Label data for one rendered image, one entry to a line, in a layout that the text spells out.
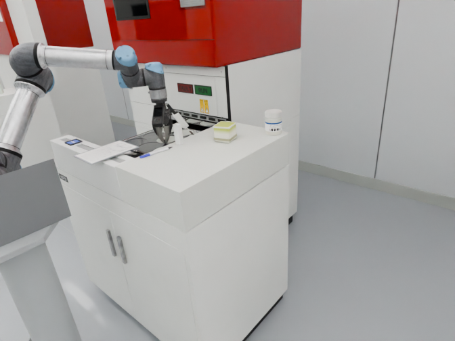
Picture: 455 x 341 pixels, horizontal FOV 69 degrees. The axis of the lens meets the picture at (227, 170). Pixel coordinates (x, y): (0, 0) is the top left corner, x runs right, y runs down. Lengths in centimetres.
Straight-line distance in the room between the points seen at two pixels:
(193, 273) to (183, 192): 31
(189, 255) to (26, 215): 55
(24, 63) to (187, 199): 83
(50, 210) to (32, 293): 32
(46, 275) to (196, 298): 55
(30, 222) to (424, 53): 249
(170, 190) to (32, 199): 47
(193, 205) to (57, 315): 74
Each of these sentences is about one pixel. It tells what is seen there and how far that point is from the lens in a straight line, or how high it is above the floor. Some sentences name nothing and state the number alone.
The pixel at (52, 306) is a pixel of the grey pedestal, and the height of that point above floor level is 49.
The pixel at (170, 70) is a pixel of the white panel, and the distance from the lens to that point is 186.
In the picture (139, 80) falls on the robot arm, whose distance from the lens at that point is 150.
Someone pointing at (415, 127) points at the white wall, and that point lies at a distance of 283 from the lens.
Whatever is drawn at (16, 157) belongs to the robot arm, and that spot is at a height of 99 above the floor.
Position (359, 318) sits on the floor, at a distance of 196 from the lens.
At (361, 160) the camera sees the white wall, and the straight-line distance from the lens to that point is 304.
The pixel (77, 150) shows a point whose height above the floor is 96.
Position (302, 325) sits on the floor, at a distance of 188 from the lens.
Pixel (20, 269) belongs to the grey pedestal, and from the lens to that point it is 138.
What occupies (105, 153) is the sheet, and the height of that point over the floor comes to 97.
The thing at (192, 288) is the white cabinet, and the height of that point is 58.
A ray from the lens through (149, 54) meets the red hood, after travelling 189.
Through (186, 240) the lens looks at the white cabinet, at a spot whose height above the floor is 79.
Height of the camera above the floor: 144
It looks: 25 degrees down
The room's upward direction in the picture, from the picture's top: 4 degrees counter-clockwise
